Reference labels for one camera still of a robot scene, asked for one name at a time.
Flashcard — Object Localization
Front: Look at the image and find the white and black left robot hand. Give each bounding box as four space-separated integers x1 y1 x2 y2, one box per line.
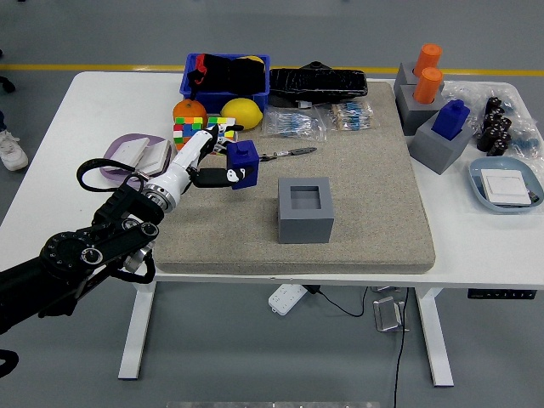
146 122 250 204

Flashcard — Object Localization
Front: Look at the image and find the blue square seal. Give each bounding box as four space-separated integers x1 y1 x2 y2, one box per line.
224 139 260 191
431 99 471 141

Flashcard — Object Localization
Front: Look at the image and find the grey square seal holder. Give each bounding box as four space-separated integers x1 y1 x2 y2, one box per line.
408 110 475 175
277 176 335 245

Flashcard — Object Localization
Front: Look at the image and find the grey round seal holder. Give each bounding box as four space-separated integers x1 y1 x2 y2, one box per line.
393 61 426 93
394 82 445 137

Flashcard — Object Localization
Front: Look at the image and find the orange round seal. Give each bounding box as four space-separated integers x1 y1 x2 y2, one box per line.
412 42 443 78
412 66 444 105

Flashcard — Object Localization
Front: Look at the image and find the multicolour puzzle cube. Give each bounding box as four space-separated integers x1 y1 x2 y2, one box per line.
206 116 237 157
173 116 206 151

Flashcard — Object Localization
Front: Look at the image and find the orange fruit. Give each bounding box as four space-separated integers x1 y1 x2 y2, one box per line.
172 99 208 127

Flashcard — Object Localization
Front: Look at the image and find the blue plastic bin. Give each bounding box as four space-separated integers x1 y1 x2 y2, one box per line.
178 53 271 112

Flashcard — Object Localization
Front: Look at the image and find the purple plate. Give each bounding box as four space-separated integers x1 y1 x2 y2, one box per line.
103 133 172 185

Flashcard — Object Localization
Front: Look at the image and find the yellow lemon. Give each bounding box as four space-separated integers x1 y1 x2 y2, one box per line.
219 97 264 131

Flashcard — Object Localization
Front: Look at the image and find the grey-brown mat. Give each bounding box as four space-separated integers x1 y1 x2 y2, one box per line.
152 81 437 275

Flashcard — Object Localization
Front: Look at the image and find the black cloth with red trim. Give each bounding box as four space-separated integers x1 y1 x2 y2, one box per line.
186 53 267 95

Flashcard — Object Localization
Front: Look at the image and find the bag of blue resistors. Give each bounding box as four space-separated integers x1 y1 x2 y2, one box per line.
261 105 328 142

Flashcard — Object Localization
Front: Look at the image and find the thin metal hand tool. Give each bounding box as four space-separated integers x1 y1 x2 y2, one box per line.
258 146 318 163

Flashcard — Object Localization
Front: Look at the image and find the black wrapped keyboard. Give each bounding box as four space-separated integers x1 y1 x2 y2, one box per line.
268 60 369 103

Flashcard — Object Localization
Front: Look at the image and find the white power strip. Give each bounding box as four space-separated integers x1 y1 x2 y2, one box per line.
267 283 308 316

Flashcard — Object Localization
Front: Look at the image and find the person's white shoe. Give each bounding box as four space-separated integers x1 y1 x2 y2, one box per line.
0 129 30 172

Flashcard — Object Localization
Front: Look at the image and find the white table leg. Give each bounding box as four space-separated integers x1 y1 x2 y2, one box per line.
117 280 157 381
415 287 455 388

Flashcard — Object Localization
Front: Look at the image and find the light blue tray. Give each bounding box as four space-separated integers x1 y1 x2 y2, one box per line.
467 156 544 215

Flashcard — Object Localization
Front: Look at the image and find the black table control panel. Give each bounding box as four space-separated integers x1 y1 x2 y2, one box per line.
467 287 536 300

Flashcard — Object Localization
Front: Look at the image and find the white switch panel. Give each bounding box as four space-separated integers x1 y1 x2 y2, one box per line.
113 137 150 167
142 139 172 175
479 168 537 208

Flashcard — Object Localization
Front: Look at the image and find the black power cord with plug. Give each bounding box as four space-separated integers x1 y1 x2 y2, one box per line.
306 284 369 319

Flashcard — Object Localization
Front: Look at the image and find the long black floor cable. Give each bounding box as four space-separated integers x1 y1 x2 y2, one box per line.
391 287 410 408

